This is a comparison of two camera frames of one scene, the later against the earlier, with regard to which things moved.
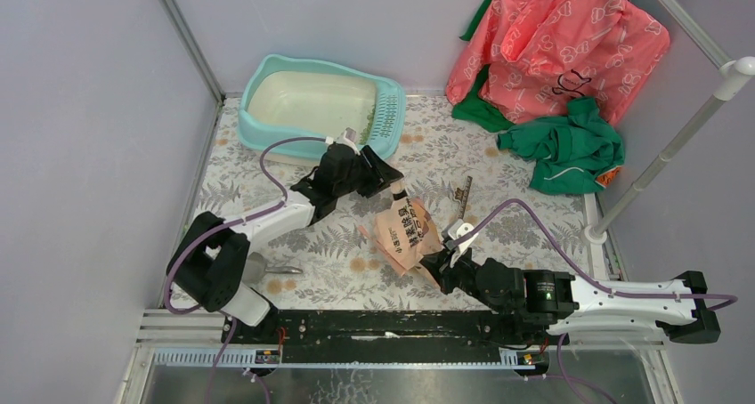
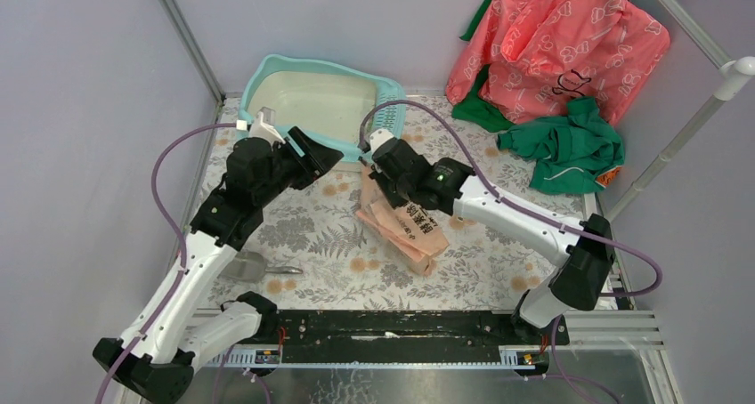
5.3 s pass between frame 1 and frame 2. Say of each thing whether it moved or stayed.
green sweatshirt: stayed
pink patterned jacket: stayed
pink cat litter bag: moved
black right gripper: moved
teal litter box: stayed
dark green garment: stayed
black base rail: stayed
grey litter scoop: stayed
